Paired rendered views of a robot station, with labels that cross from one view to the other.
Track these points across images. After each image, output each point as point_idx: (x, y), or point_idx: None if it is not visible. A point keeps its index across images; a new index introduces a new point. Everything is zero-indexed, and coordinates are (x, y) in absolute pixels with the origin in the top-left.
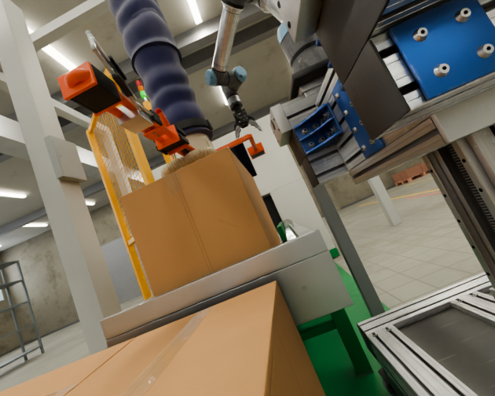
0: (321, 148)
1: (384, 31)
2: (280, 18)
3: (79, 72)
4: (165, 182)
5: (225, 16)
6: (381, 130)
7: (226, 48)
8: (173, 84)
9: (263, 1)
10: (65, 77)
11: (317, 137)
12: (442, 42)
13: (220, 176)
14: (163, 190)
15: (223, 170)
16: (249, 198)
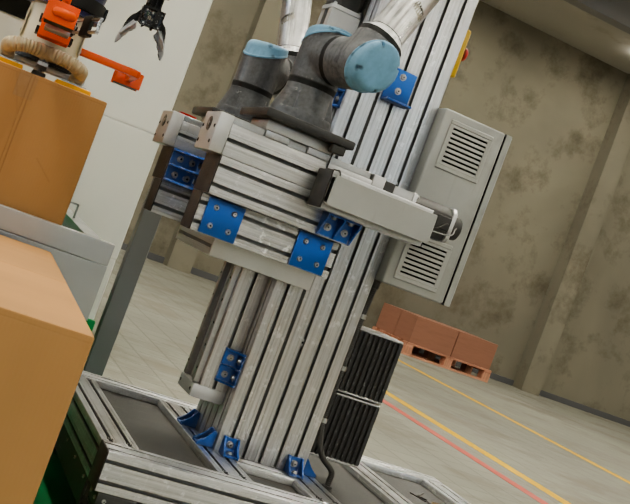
0: (179, 185)
1: (210, 194)
2: (282, 4)
3: (70, 18)
4: (17, 76)
5: None
6: (183, 224)
7: None
8: None
9: None
10: (59, 11)
11: (185, 173)
12: (220, 216)
13: (75, 123)
14: (9, 82)
15: (82, 121)
16: (82, 167)
